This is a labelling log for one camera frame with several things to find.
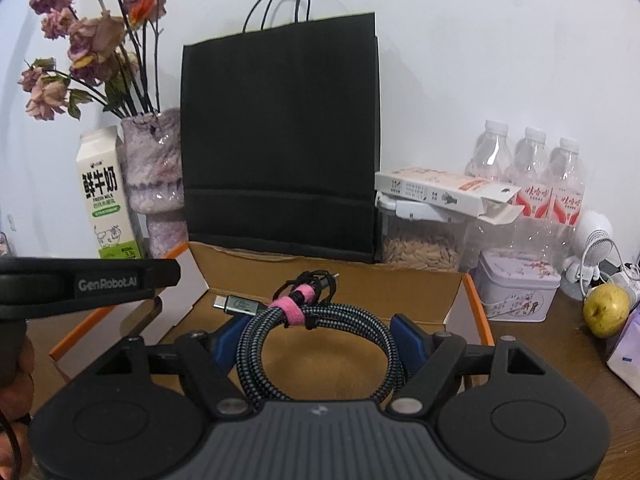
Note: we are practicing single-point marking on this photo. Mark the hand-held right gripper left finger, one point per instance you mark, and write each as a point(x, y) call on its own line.
point(223, 347)

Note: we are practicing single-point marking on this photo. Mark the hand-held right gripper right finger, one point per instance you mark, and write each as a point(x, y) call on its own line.
point(407, 342)

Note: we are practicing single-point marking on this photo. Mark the cardboard box with orange edge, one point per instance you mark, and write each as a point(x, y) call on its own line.
point(325, 280)

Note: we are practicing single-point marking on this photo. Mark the person's left hand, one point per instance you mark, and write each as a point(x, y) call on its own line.
point(15, 402)

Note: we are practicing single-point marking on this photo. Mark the white green milk carton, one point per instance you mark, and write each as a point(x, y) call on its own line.
point(107, 200)

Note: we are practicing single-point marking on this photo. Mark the clear container of seeds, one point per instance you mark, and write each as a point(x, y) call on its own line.
point(420, 247)

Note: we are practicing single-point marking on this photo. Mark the printed tin box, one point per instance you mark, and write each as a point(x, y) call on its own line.
point(515, 285)

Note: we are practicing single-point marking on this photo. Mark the purple mottled vase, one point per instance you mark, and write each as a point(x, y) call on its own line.
point(155, 170)

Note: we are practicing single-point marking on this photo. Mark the white flat carton box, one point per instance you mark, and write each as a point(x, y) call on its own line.
point(435, 187)

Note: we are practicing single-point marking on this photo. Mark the yellow-green apple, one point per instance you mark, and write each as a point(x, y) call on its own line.
point(606, 310)

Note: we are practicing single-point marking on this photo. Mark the clear water bottle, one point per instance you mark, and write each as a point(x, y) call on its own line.
point(567, 180)
point(532, 165)
point(490, 155)

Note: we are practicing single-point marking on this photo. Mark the white mini fan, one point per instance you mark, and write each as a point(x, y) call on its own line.
point(592, 240)

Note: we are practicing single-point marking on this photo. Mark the purple packet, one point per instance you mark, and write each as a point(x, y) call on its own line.
point(627, 345)

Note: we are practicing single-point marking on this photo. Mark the black paper bag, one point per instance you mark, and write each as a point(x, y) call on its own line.
point(280, 135)

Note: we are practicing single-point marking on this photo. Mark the dried rose bouquet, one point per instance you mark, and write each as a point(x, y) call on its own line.
point(95, 40)

